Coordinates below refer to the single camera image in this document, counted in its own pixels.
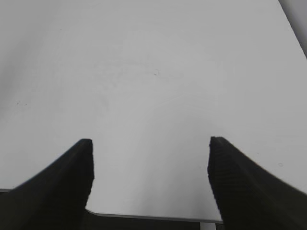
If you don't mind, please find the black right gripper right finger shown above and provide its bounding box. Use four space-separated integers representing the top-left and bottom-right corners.
207 137 307 230

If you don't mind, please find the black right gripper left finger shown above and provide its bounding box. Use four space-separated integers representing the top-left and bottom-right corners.
0 139 94 230

